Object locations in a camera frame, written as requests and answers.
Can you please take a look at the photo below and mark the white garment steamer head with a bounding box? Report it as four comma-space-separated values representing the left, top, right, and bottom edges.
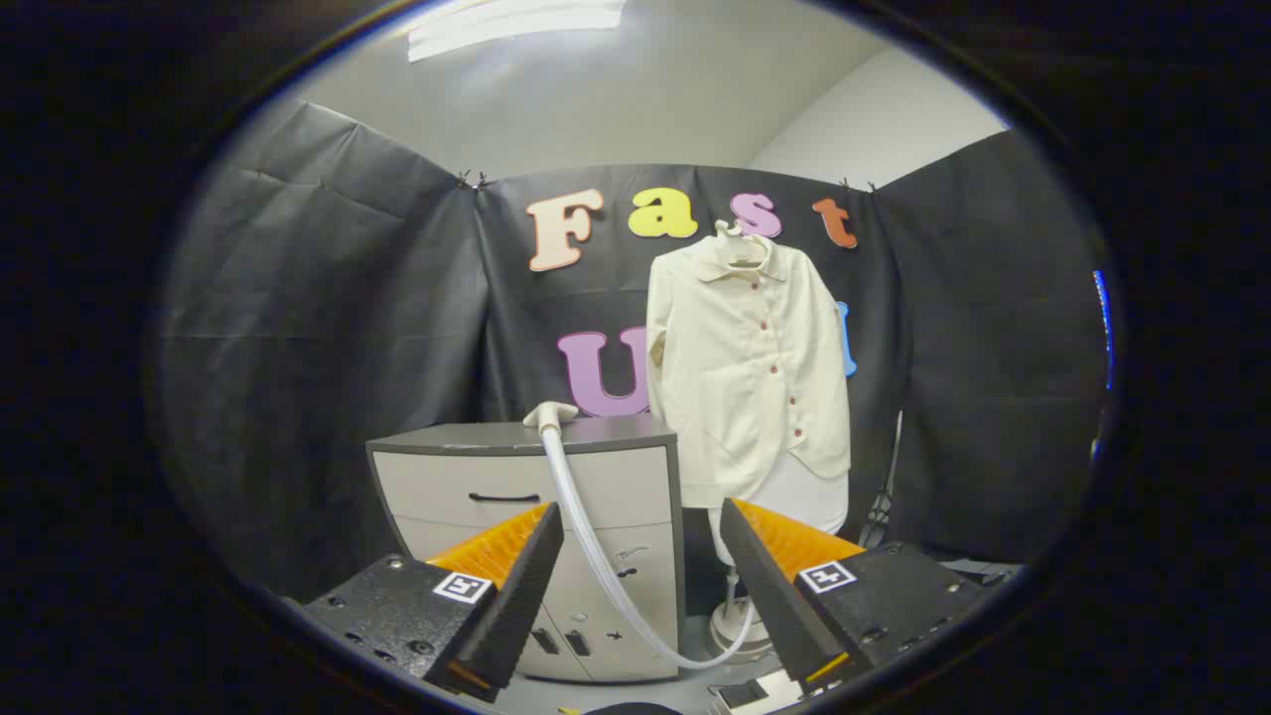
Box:
523, 401, 580, 438

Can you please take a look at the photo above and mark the white garment steamer hose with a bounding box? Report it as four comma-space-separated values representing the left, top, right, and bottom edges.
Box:
539, 427, 758, 670

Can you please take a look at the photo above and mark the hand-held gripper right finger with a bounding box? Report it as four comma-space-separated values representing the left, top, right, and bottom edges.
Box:
720, 497, 994, 696

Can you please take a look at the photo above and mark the white plastic clothes hanger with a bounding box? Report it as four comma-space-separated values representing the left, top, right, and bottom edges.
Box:
713, 220, 772, 270

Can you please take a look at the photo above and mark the black backdrop cloth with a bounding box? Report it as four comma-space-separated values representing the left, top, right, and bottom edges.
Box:
149, 99, 1113, 607

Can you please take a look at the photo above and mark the thin pole with cables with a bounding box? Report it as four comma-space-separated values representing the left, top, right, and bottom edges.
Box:
859, 409, 905, 549

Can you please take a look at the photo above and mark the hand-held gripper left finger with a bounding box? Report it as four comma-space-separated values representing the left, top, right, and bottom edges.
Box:
298, 501, 565, 704

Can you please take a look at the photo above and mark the grey drawer cabinet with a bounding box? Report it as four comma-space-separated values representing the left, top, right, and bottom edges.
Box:
365, 415, 686, 684

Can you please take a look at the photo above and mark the cream button-up shirt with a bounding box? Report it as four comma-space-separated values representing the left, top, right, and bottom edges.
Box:
645, 235, 853, 509

